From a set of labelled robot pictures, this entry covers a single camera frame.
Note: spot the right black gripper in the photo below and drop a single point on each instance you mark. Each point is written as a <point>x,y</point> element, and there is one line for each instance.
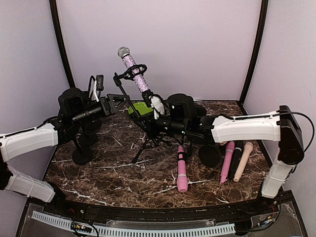
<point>150,129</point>

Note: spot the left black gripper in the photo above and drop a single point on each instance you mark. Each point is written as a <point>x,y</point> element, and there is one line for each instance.
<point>109,107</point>

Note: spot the black tripod mic stand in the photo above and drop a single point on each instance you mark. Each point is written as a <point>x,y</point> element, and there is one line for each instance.
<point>141,121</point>

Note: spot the purple glitter microphone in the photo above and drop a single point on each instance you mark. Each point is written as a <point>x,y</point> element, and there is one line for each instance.
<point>133,71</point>

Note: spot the pink microphone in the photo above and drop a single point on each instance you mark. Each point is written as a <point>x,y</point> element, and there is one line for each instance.
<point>182,180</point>
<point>227,161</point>

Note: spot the black microphone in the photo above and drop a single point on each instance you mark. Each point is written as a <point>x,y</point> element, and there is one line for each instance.
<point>236,157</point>

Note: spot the black round-base mic stand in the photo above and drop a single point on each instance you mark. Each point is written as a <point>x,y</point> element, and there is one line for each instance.
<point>93,125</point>

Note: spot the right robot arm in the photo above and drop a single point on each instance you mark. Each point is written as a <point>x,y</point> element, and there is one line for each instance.
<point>187,119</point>

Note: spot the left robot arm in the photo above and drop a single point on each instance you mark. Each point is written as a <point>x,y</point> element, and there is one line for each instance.
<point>76,111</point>

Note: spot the black empty mic stand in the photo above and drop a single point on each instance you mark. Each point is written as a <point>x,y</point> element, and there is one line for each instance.
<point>201,111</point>

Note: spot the pink microphone front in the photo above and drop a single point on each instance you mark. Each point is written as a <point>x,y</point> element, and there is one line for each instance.
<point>182,180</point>

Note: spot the green plate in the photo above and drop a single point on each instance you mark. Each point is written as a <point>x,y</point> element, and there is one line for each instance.
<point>142,109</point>

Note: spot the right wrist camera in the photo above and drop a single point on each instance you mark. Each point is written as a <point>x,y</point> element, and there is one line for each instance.
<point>154,101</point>

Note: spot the left black frame post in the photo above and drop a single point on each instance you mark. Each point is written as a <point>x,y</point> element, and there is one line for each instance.
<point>60,42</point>

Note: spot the black frame post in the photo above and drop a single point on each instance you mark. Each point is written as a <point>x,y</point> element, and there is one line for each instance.
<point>60,42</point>
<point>255,52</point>

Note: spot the right black frame post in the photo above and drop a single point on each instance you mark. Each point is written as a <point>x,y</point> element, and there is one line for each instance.
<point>255,52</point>

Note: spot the white cable duct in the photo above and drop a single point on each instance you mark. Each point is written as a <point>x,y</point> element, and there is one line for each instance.
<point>98,230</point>

